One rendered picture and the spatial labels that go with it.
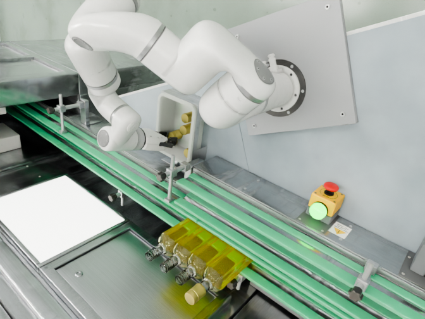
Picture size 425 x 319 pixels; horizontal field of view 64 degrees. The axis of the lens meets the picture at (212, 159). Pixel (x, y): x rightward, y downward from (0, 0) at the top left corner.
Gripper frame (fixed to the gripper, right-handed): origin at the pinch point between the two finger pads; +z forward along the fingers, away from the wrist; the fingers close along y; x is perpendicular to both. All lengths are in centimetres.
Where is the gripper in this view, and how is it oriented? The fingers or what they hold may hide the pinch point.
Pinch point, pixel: (167, 138)
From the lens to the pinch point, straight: 124.2
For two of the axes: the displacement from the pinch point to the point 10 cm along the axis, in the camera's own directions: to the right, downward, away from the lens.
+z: 5.3, -0.5, 8.4
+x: 3.2, -9.1, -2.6
